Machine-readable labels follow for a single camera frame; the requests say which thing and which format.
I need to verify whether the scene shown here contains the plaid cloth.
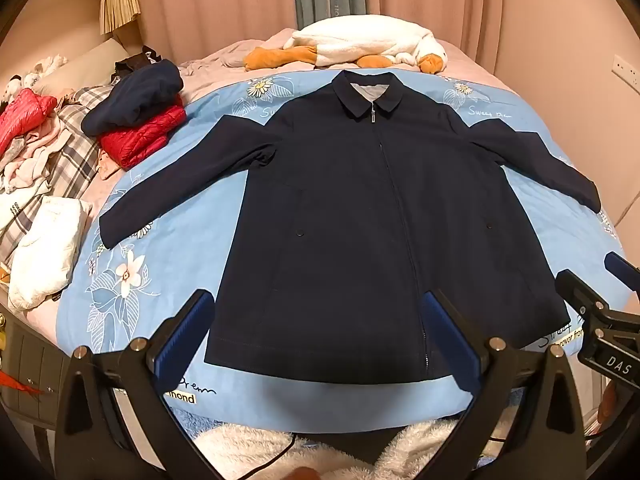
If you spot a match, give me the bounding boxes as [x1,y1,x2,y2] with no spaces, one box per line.
[0,85,118,261]

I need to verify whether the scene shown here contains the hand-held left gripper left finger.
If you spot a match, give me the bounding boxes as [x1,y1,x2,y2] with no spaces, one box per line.
[54,288,216,480]

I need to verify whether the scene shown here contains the folded navy garment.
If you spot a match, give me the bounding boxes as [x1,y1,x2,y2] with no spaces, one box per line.
[81,59,185,136]

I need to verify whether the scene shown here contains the grey bedside cabinet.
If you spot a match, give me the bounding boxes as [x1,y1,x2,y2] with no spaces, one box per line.
[0,310,66,428]

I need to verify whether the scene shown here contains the beige fringed cloth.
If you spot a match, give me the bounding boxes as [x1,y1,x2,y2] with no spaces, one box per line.
[100,0,138,36]

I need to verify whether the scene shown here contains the folded red down jacket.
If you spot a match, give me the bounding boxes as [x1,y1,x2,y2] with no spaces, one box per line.
[97,105,188,171]

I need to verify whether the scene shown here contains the crumpled red down jacket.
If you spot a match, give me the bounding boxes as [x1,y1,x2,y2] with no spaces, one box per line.
[0,87,58,148]

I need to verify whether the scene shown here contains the white printed garment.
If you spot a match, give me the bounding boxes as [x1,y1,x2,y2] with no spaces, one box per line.
[0,180,51,233]

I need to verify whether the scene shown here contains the black cable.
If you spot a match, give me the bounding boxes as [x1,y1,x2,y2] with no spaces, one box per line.
[227,435,301,480]

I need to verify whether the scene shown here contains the white goose plush toy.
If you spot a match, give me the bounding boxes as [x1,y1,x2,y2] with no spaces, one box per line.
[244,15,448,75]

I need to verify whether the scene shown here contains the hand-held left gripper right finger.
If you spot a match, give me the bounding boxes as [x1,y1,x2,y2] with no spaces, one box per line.
[421,288,587,480]

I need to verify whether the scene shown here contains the black and white plush toy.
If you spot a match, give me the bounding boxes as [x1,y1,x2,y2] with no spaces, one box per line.
[0,72,41,103]

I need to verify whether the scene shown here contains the folded white garment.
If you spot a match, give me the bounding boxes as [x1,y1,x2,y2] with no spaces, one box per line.
[7,195,93,313]

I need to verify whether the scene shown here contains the pink crumpled clothes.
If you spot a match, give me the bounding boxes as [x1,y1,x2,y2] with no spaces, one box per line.
[0,125,71,196]

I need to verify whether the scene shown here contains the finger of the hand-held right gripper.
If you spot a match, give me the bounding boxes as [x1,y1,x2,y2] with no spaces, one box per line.
[555,269,610,332]
[604,251,640,292]

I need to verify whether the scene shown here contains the navy zip jacket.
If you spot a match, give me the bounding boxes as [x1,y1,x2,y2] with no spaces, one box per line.
[98,70,602,386]

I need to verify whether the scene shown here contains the white small plush toy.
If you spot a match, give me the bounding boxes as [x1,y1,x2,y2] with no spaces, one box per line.
[32,54,68,78]

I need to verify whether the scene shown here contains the beige pillow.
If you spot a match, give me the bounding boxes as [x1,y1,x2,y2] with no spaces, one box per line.
[35,37,131,98]

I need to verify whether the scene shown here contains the blue floral blanket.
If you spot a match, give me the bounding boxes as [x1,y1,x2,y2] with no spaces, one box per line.
[55,67,626,433]

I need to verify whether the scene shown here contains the red ribbon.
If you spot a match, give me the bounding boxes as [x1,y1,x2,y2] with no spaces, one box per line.
[0,372,46,396]

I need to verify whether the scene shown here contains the dark crumpled clothes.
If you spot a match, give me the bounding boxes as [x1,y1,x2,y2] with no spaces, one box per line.
[112,46,166,78]

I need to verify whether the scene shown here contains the person's right hand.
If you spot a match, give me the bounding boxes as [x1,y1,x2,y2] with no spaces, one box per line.
[596,380,622,427]

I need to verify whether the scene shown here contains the white fluffy garment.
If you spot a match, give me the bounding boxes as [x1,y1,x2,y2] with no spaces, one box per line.
[192,417,506,480]

